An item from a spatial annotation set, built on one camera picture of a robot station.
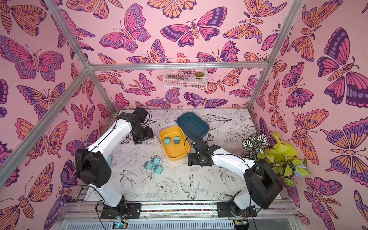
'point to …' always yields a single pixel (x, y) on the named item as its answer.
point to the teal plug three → (156, 160)
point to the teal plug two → (177, 140)
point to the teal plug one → (167, 140)
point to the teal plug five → (158, 169)
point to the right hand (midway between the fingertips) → (195, 160)
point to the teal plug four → (149, 165)
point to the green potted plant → (283, 158)
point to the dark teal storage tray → (193, 127)
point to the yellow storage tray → (175, 151)
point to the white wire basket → (185, 74)
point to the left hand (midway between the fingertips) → (151, 138)
